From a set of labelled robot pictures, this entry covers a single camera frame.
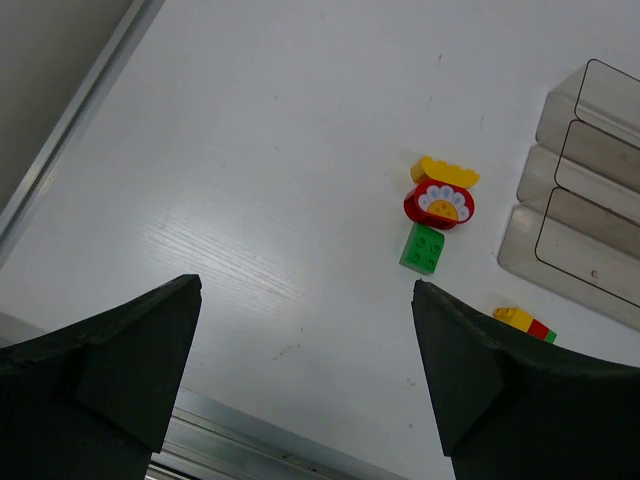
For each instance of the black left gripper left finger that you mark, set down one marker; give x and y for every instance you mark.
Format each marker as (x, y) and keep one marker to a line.
(94, 400)

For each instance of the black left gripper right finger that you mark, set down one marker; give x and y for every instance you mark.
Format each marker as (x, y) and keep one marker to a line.
(510, 406)

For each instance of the green long lego brick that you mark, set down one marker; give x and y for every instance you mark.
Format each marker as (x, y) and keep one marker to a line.
(551, 337)

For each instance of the red long lego brick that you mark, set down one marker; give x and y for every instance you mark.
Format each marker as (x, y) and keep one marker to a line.
(538, 330)

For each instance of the yellow long lego brick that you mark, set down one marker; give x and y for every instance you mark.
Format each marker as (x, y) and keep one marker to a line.
(514, 317)

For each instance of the green square lego brick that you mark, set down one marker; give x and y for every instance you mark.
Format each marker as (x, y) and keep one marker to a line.
(422, 249)

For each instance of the clear near container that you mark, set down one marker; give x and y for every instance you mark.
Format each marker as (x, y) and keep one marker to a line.
(578, 248)

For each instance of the clear container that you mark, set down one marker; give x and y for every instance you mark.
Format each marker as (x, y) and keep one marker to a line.
(588, 162)
(597, 94)
(578, 248)

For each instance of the red flower lego brick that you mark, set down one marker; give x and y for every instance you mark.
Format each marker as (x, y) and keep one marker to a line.
(439, 205)

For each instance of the yellow arch lego brick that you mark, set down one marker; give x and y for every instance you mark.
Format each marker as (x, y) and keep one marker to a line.
(435, 169)

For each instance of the clear middle container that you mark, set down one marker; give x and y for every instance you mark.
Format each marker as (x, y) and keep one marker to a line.
(588, 162)

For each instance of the clear far container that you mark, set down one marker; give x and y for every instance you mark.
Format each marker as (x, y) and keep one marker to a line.
(597, 94)

